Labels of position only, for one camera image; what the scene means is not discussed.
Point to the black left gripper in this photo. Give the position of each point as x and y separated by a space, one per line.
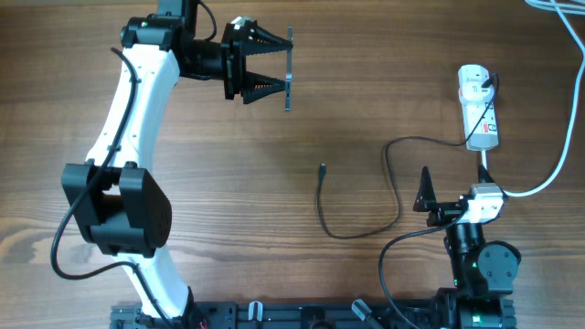
234 52

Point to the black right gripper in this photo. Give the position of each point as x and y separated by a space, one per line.
444 212

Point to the smartphone with cyan screen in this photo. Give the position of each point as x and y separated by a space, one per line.
289 66

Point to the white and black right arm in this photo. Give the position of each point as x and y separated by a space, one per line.
483 272

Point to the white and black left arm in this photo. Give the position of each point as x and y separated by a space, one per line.
113 197

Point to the white charger adapter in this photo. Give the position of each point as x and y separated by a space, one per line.
475 84

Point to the white power strip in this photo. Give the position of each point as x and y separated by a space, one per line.
480 126

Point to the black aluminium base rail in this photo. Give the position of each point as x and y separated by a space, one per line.
354 315

